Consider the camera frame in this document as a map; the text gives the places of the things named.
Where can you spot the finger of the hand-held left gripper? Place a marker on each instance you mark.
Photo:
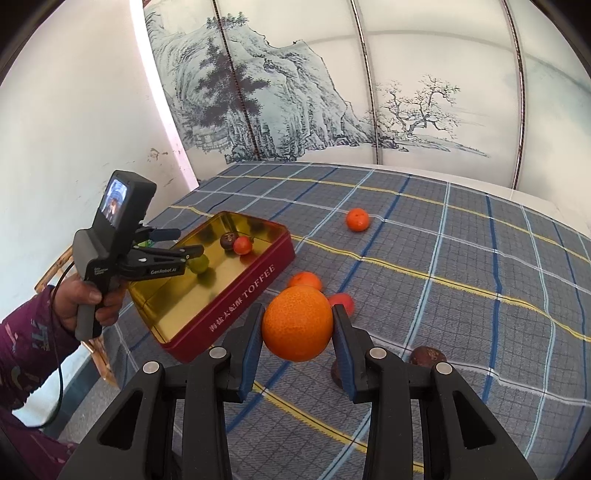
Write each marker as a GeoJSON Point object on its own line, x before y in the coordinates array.
{"type": "Point", "coordinates": [184, 253]}
{"type": "Point", "coordinates": [164, 234]}

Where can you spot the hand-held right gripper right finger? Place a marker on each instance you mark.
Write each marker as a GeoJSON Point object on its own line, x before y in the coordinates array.
{"type": "Point", "coordinates": [344, 357]}

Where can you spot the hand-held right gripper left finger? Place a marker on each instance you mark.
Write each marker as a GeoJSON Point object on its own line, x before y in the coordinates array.
{"type": "Point", "coordinates": [251, 353]}

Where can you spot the brown round fruit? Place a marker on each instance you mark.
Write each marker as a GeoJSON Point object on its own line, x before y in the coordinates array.
{"type": "Point", "coordinates": [335, 373]}

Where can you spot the green tomato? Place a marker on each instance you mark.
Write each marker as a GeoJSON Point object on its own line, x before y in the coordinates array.
{"type": "Point", "coordinates": [201, 266]}

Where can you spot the dark passion fruit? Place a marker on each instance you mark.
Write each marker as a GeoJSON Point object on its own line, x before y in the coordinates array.
{"type": "Point", "coordinates": [428, 356]}
{"type": "Point", "coordinates": [226, 240]}

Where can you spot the gold metal tray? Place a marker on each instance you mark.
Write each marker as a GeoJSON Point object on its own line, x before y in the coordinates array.
{"type": "Point", "coordinates": [221, 319]}

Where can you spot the large orange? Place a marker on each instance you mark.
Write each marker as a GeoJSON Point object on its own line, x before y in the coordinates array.
{"type": "Point", "coordinates": [295, 323]}

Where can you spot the small red tomato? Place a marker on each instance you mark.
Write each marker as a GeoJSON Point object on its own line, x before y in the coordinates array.
{"type": "Point", "coordinates": [243, 246]}

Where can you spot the small mandarin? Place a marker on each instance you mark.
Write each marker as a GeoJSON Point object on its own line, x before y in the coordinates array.
{"type": "Point", "coordinates": [304, 278]}
{"type": "Point", "coordinates": [358, 219]}

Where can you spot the person's left forearm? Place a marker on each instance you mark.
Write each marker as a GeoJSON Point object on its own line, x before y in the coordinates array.
{"type": "Point", "coordinates": [27, 350]}

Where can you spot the person's left hand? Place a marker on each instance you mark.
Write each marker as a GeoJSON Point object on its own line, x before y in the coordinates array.
{"type": "Point", "coordinates": [69, 300]}

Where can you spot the green tissue packet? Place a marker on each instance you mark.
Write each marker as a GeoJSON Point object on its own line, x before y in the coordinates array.
{"type": "Point", "coordinates": [147, 243]}

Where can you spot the wooden chair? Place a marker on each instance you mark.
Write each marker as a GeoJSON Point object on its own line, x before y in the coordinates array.
{"type": "Point", "coordinates": [99, 357]}

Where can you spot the grey plaid blanket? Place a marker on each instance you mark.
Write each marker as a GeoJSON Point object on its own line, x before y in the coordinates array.
{"type": "Point", "coordinates": [461, 277]}

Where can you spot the landscape painted screen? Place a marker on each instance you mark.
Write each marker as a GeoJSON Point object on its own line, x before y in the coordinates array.
{"type": "Point", "coordinates": [300, 92]}

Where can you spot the person's purple patterned clothing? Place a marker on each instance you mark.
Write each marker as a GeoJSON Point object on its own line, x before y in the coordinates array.
{"type": "Point", "coordinates": [27, 452]}

